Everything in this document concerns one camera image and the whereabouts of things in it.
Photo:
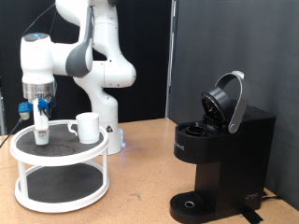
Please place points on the black tape strip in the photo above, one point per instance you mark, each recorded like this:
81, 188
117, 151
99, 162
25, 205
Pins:
250, 215

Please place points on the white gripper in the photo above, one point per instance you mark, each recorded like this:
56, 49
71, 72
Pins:
36, 119

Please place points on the blue-mounted wrist camera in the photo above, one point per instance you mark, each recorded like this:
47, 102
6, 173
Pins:
25, 107

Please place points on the white ceramic mug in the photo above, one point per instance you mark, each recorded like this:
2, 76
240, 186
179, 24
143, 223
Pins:
88, 129

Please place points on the grey metal frame post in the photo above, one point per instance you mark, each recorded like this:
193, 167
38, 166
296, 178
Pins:
170, 62

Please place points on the black curtain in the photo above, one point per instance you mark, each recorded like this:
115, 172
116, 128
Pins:
146, 46

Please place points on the black Keurig coffee machine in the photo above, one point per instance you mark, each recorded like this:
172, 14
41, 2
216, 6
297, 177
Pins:
233, 155

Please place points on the orange-rimmed coffee pod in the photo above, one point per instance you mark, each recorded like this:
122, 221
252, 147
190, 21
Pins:
42, 142

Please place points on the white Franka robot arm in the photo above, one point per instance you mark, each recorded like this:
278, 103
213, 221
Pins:
106, 74

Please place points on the white two-tier turntable stand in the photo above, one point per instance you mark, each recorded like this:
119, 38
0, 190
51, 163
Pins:
59, 155

